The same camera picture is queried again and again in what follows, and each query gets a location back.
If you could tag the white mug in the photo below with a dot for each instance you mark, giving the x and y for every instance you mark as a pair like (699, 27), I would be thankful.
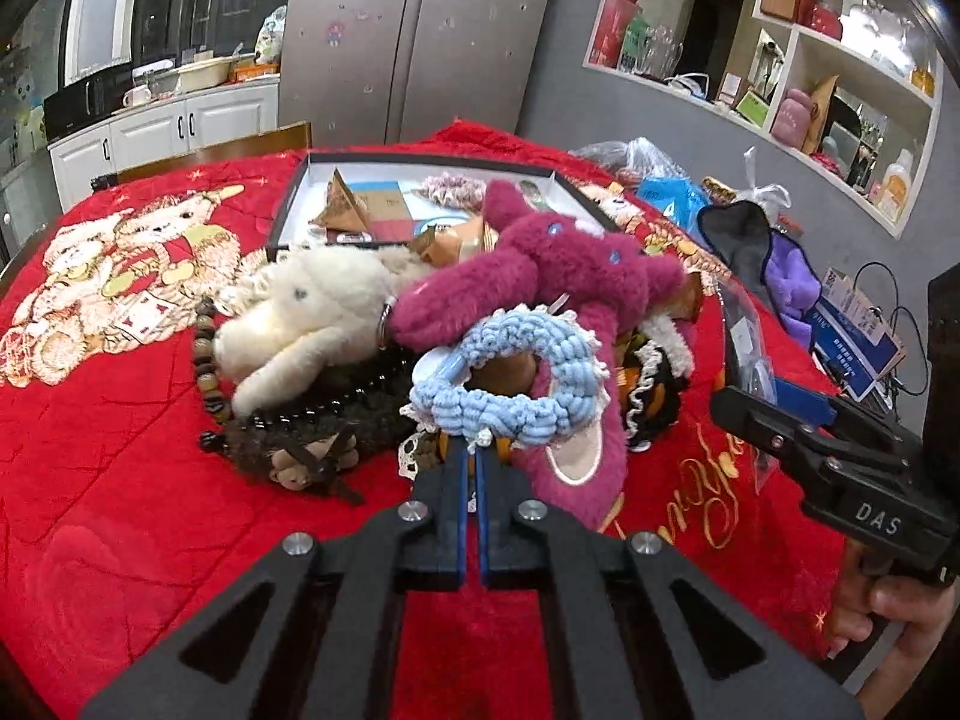
(135, 96)

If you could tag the dark brown knitted hedgehog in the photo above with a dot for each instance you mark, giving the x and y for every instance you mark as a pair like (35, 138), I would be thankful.
(352, 427)

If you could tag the white plush toy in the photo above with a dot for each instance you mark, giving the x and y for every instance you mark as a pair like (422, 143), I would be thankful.
(315, 307)

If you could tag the green box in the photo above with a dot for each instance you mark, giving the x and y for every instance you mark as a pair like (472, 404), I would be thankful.
(637, 45)

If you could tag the red box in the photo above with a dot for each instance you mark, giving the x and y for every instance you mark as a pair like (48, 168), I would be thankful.
(611, 26)

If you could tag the white kitchen cabinet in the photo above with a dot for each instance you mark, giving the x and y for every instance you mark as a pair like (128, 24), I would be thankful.
(150, 142)

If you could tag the purple cloth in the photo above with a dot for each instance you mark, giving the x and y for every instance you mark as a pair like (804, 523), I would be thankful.
(787, 277)

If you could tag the red bear-print blanket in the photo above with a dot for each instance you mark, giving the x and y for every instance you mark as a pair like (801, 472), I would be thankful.
(112, 480)

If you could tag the brown plush ball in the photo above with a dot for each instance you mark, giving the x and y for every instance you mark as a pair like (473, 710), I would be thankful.
(502, 376)

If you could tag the silver refrigerator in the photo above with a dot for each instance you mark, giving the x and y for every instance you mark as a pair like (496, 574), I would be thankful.
(420, 37)

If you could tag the small clear plastic bag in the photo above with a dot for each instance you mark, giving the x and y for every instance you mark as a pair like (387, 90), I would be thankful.
(742, 345)

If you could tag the wooden chair back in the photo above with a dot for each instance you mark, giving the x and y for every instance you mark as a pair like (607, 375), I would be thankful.
(225, 148)

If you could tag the large clear plastic bag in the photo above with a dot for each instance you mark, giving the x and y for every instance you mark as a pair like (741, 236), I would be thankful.
(637, 156)

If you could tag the blue cardboard box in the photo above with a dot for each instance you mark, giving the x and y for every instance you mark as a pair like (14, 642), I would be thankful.
(855, 337)

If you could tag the black microwave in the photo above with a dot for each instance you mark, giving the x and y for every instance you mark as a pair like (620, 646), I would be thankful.
(82, 109)

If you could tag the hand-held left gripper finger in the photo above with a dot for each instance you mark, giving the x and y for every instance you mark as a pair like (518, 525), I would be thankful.
(466, 525)
(484, 532)

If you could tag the white wall shelf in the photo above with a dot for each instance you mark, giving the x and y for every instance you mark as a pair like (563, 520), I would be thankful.
(795, 45)

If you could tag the magenta plush toy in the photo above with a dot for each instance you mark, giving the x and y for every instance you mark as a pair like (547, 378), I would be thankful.
(570, 262)

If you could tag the black and orange scrunchie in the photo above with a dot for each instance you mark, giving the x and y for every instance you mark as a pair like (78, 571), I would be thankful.
(652, 382)

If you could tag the beige wash basin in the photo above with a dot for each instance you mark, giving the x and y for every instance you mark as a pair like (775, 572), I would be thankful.
(202, 73)

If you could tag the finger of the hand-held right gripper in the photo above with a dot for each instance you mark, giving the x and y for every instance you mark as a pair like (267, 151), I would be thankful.
(757, 420)
(806, 399)

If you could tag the blue plastic bag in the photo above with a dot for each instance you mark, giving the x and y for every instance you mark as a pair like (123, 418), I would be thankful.
(675, 202)

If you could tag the pink scrunchie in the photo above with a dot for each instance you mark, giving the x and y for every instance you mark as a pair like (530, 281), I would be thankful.
(450, 189)

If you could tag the blue knitted scrunchie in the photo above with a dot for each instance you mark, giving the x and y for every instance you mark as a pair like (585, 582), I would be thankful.
(570, 345)

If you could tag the person's right hand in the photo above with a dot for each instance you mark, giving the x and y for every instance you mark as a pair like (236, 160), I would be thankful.
(862, 615)

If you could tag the dark glass wall cabinet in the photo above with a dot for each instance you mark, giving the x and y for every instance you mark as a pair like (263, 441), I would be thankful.
(172, 0)

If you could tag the white plastic bag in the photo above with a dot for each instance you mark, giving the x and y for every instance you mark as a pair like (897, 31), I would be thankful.
(765, 195)

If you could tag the brown pyramid paper packet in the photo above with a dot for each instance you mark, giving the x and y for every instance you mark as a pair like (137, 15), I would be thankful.
(341, 202)

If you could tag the black shallow box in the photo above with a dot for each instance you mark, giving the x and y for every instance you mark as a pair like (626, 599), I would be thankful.
(289, 195)

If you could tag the pink bag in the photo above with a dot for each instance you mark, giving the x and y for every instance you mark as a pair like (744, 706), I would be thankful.
(791, 118)

